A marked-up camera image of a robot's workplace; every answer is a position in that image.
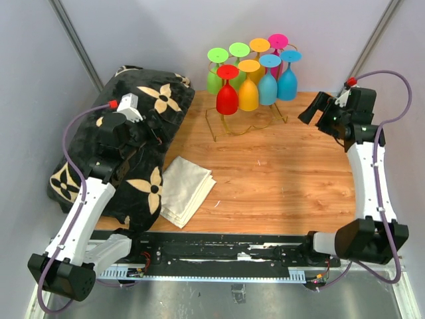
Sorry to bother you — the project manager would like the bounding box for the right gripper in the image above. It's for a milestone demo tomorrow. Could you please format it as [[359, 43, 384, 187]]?
[[297, 91, 350, 139]]

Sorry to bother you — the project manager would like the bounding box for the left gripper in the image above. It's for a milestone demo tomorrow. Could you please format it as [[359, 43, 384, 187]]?
[[121, 108, 179, 158]]

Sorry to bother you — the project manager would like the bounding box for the light blue wine glass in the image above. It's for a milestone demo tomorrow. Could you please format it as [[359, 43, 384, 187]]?
[[258, 54, 281, 106]]

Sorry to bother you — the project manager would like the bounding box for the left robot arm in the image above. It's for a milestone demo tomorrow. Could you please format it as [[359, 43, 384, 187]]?
[[27, 107, 169, 309]]

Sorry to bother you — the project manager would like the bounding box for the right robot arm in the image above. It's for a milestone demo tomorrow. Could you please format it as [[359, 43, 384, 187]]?
[[298, 86, 409, 266]]

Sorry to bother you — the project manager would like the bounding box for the front yellow wine glass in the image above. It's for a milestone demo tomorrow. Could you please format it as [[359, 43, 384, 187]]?
[[238, 59, 259, 112]]

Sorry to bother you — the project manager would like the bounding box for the red wine glass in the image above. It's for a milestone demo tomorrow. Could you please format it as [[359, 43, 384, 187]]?
[[216, 64, 239, 116]]

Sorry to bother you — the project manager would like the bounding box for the pink wine glass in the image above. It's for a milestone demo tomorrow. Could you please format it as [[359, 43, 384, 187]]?
[[268, 33, 289, 80]]

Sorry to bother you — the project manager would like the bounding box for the back orange wine glass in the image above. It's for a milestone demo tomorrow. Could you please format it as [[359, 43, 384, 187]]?
[[249, 38, 270, 85]]

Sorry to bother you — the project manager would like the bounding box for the left green wine glass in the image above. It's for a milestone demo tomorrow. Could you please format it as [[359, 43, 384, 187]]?
[[207, 47, 228, 95]]

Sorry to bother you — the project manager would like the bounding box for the green wine glass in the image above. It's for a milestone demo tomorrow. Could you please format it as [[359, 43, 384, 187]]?
[[207, 47, 228, 95], [228, 42, 251, 91]]

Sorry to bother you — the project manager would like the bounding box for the right green wine glass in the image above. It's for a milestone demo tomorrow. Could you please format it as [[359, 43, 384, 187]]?
[[228, 42, 251, 91]]

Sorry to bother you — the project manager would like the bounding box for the black floral pillow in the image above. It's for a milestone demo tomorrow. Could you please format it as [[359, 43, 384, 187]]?
[[46, 66, 195, 233]]

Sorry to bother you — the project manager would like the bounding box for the folded beige cloth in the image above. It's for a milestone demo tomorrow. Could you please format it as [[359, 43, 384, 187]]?
[[161, 156, 216, 229]]

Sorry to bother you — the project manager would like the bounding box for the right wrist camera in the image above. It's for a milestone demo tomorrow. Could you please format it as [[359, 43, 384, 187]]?
[[335, 84, 359, 108]]

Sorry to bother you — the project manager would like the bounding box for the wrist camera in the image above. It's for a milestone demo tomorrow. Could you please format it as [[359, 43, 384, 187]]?
[[335, 84, 359, 108], [117, 93, 143, 123]]

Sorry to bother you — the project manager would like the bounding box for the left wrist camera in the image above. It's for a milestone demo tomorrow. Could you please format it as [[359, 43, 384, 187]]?
[[117, 93, 143, 123]]

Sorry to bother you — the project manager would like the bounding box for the gold wire glass rack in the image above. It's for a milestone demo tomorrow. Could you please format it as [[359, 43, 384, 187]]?
[[205, 41, 297, 143]]

